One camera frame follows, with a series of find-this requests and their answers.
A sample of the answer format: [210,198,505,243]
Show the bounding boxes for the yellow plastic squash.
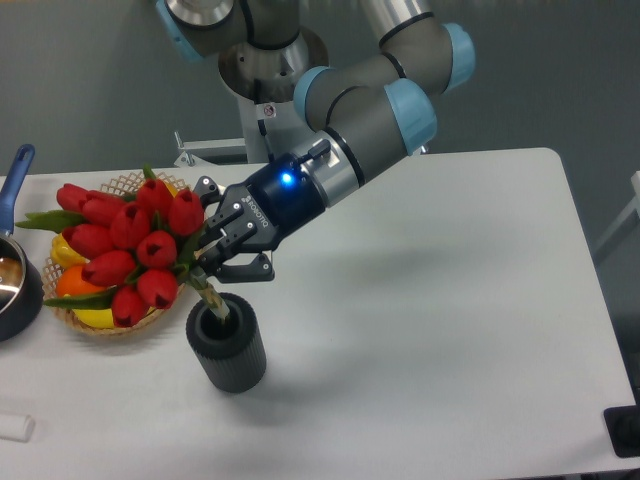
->
[162,181,178,197]

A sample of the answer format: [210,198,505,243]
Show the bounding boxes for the yellow plastic banana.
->
[66,308,160,333]

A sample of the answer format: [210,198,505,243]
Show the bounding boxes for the white metal frame right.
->
[592,171,639,265]

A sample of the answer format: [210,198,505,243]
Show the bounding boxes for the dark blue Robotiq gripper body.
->
[203,154,325,264]

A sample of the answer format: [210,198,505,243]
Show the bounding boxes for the dark grey ribbed vase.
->
[186,292,267,393]

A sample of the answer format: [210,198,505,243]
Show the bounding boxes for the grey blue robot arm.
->
[155,1,476,283]

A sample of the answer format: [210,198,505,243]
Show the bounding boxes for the yellow plastic bell pepper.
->
[50,234,89,270]

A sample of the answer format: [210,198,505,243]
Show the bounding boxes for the woven wicker basket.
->
[41,170,208,337]

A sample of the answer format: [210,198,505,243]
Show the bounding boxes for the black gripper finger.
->
[199,250,275,283]
[193,176,224,206]

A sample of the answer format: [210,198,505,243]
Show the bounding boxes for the black device at edge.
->
[603,405,639,458]

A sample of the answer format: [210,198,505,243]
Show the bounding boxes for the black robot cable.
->
[252,79,276,164]

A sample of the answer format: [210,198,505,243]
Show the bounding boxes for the orange plastic orange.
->
[55,265,105,298]

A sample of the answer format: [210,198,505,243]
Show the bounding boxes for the blue handled saucepan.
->
[1,144,43,342]

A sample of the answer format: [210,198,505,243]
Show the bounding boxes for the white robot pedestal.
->
[173,29,331,168]

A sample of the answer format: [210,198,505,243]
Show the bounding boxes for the red tulip bouquet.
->
[14,164,232,329]

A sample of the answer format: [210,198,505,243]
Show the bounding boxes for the white cylinder object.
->
[0,412,36,443]

